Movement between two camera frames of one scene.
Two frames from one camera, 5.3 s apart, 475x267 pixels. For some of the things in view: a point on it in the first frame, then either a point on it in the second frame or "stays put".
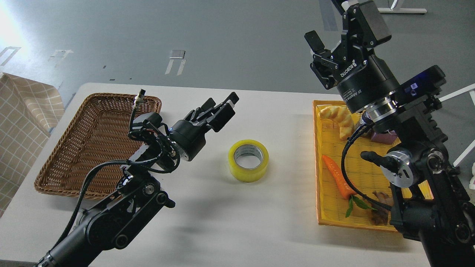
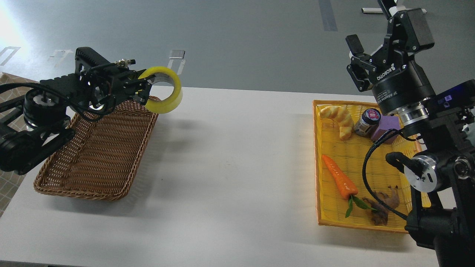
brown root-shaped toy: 380,216 stays put
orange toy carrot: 347,189 stays put
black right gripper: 362,79 to 397,79
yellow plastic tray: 353,192 stays put
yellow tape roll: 248,160 to 169,104
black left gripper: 189,138 to 117,82
